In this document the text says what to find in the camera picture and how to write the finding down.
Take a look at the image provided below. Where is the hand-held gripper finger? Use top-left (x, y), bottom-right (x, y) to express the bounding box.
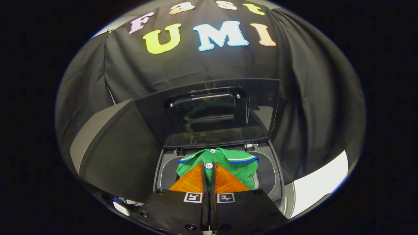
top-left (209, 162), bottom-right (288, 234)
top-left (139, 162), bottom-right (209, 234)

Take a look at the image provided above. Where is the green polo shirt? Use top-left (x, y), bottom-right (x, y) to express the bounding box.
top-left (176, 148), bottom-right (260, 191)

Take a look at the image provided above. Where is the dark washing machine lid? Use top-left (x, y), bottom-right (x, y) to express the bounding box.
top-left (135, 78), bottom-right (281, 150)

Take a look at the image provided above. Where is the grey cabinet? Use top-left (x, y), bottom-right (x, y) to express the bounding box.
top-left (70, 99), bottom-right (164, 203)

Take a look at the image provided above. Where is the white board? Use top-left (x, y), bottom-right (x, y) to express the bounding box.
top-left (289, 150), bottom-right (349, 218)

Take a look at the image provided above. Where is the black backdrop cloth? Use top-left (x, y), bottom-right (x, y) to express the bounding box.
top-left (55, 0), bottom-right (366, 185)

